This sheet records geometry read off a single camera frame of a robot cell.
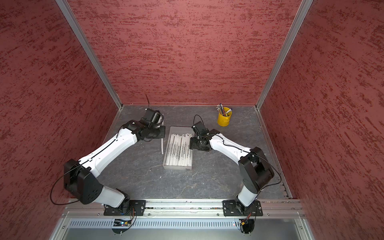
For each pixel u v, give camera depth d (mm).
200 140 642
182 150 945
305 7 711
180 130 1064
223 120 1029
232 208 741
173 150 937
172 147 942
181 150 945
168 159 899
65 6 706
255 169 464
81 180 405
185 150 945
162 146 810
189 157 906
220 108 970
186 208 756
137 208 742
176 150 945
